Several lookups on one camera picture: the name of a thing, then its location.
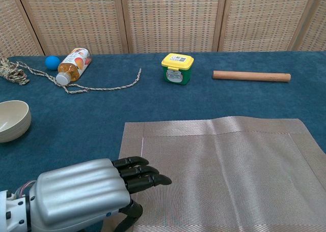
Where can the beige woven placemat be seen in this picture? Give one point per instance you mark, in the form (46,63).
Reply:
(229,178)

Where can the woven bamboo folding screen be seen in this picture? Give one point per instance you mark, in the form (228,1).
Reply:
(165,18)

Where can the juice bottle with fruit label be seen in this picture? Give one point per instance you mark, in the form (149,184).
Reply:
(75,64)

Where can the cream ceramic bowl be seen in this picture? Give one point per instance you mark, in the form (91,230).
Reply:
(12,122)

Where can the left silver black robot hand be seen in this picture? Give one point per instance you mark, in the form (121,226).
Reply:
(81,188)

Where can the blue carpet table cover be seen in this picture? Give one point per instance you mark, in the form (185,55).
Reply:
(76,115)

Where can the yellow tape measure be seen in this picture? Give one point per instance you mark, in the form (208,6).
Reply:
(177,69)

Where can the small blue ball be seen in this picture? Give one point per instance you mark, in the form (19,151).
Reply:
(52,62)

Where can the wooden rolling pin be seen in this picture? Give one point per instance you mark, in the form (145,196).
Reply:
(252,76)

